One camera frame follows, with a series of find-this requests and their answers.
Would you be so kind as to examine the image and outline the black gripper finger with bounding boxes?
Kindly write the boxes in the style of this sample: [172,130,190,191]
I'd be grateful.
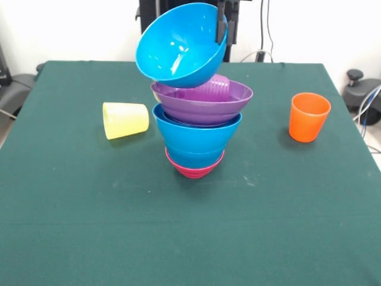
[226,0,239,48]
[216,0,228,46]

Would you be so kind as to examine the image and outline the large blue bowl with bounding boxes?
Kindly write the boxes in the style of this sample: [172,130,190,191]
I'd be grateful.
[135,2,229,89]
[151,102,243,155]

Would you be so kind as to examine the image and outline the purple cup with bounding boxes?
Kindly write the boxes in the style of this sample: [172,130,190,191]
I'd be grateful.
[195,74,231,101]

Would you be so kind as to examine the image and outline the wide purple bowl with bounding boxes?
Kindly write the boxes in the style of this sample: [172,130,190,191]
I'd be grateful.
[150,79,255,128]

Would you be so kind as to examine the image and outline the yellow cup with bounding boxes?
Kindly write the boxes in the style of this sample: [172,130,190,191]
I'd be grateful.
[102,102,150,141]

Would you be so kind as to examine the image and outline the small red bowl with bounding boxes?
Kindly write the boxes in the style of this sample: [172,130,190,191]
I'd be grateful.
[164,147,226,180]

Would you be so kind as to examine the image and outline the orange cup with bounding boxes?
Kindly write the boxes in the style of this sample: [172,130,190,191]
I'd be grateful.
[288,92,332,144]

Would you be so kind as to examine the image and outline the dark grey chair base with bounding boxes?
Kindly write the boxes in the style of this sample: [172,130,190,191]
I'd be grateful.
[342,69,381,126]

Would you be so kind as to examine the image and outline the dark green tablecloth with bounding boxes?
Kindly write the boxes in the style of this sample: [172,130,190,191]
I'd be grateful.
[0,60,381,286]

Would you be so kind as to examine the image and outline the grey padded chair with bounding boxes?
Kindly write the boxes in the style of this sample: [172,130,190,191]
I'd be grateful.
[0,44,45,120]

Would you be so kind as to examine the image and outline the black wall cable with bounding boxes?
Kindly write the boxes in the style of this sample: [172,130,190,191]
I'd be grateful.
[239,0,275,63]

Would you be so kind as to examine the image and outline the bundle of light cables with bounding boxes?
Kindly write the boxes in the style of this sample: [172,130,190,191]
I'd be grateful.
[353,85,381,156]

